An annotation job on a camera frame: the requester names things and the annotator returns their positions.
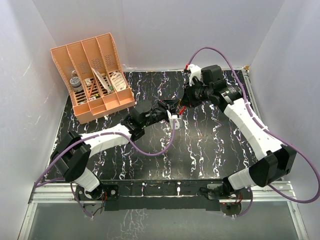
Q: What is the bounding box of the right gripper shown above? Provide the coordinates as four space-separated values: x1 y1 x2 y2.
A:
179 79 212 109

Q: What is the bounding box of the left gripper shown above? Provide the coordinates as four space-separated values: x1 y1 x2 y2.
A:
141 98 179 129

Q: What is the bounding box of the red black keyring holder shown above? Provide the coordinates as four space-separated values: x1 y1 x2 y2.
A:
178 106 186 116

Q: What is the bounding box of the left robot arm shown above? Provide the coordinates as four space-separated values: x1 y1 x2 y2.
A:
50 99 180 200

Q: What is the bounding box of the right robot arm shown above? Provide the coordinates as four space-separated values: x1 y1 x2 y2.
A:
180 64 297 199

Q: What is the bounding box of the white labelled pouch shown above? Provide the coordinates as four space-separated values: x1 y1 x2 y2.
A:
109 71 128 92

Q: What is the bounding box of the white paper packet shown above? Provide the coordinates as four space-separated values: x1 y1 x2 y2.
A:
91 67 113 94

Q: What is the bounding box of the orange pencil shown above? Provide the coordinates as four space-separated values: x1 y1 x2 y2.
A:
88 79 96 99

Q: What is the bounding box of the small white card box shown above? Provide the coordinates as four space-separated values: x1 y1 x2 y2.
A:
84 78 92 87

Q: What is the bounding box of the peach plastic desk organizer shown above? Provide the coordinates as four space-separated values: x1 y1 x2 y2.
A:
50 33 135 124

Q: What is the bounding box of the grey round jar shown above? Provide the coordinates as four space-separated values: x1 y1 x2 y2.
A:
69 76 83 93

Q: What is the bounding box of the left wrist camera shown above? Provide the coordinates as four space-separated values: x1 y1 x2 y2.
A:
167 110 182 130

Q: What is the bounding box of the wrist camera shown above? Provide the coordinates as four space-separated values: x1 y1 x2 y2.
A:
167 110 182 130
185 63 202 87

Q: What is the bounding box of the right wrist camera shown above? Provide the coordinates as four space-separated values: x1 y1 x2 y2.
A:
185 63 202 87

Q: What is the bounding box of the aluminium frame rail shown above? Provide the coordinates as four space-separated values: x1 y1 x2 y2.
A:
241 65 274 132

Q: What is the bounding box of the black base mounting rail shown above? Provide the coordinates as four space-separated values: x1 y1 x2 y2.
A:
75 179 250 215

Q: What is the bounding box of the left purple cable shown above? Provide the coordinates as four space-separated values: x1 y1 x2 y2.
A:
33 115 176 219

